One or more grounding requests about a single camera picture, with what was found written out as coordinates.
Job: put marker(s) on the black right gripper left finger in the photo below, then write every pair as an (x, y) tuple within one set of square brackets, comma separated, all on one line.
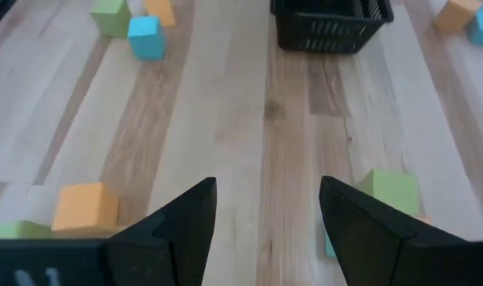
[(178, 246)]

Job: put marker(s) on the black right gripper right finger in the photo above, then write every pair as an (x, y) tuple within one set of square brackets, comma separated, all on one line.
[(368, 238)]

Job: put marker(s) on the green wooden block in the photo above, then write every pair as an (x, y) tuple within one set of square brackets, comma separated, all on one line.
[(392, 190), (15, 230), (112, 20)]

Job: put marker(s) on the orange wooden block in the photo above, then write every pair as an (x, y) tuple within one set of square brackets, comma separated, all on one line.
[(84, 208), (456, 15), (160, 11)]

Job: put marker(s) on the black plastic basket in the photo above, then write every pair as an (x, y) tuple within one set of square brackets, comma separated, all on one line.
[(329, 32)]

